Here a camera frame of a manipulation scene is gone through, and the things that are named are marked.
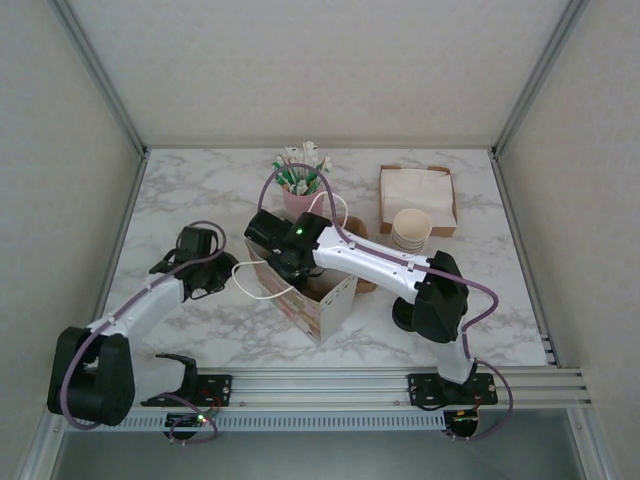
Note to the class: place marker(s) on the cartoon animal print paper bag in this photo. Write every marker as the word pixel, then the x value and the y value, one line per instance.
pixel 330 310

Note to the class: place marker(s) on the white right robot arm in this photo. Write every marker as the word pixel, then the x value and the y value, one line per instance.
pixel 365 270

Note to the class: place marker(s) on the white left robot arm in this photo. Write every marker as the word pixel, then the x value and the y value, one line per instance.
pixel 155 307

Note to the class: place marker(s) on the pink cup holder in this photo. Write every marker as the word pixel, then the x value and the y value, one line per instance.
pixel 295 200

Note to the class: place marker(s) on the brown pulp cup carrier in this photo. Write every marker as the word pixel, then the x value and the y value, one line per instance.
pixel 357 225

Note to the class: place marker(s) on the green paper sachets bunch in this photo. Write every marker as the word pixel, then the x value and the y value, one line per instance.
pixel 292 180

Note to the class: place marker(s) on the wooden stir sticks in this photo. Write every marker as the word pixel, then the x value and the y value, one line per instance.
pixel 326 164

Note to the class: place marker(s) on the stack of white paper cups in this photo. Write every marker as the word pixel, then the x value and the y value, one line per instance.
pixel 410 225

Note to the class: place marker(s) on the white paper napkins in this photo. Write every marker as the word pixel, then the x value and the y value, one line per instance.
pixel 415 190

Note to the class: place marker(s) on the rear table edge strip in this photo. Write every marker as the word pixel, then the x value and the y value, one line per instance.
pixel 200 147

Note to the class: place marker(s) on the black cup lid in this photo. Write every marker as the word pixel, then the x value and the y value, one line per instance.
pixel 402 317

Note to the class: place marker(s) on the box of white napkins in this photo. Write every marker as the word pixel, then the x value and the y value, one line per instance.
pixel 440 231

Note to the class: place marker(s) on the small circuit board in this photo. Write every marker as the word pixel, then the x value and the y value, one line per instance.
pixel 465 417
pixel 192 419

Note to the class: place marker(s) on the aluminium side rail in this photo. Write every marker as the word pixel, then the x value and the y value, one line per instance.
pixel 520 250
pixel 122 225

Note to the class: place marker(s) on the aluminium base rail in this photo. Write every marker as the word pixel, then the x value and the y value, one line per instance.
pixel 320 390

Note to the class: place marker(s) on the aluminium corner post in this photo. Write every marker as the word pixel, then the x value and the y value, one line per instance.
pixel 542 80
pixel 100 80

